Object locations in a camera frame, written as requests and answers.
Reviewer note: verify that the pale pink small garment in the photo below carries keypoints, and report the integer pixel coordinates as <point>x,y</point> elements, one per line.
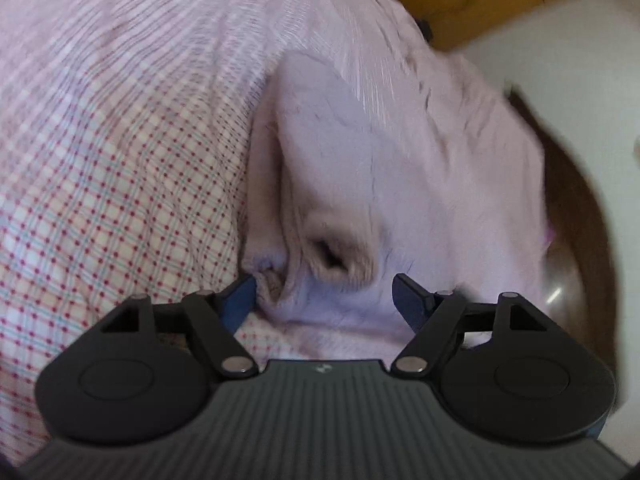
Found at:
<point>350,160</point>

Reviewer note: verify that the wooden wardrobe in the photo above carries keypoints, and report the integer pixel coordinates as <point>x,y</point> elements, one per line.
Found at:
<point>465,0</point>

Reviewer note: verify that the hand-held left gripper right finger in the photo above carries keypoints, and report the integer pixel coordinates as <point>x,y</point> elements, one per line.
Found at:
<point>408,301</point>

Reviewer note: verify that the pink checked blanket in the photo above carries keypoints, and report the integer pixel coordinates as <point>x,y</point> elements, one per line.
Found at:
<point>125,135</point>

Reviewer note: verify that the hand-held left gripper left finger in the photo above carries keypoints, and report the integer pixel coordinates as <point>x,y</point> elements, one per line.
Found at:
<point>240,304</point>

